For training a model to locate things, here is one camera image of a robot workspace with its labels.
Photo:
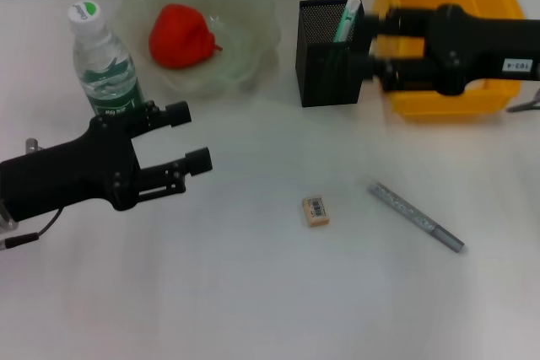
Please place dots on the green glass fruit bowl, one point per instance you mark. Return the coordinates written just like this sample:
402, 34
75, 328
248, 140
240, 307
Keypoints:
244, 27

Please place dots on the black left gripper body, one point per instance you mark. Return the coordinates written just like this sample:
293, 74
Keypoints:
63, 178

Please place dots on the green toothbrush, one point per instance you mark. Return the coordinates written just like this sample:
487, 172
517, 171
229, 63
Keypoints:
348, 18

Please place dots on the grey pen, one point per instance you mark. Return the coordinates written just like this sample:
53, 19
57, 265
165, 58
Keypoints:
413, 214

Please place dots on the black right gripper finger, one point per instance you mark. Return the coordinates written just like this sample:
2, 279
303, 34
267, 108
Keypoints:
367, 67
396, 23

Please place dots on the beige eraser with barcode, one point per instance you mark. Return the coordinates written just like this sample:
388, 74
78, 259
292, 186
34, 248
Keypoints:
316, 210

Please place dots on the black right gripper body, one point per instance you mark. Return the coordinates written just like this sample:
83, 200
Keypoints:
476, 48

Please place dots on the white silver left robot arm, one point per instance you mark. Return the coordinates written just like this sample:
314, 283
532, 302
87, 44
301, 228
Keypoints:
5, 218

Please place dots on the clear green-label water bottle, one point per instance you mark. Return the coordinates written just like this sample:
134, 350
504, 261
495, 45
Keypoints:
105, 69

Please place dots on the black mesh pen holder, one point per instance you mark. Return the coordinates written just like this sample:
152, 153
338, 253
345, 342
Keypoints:
325, 73

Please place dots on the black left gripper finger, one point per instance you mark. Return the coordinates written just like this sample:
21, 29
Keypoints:
199, 162
178, 114

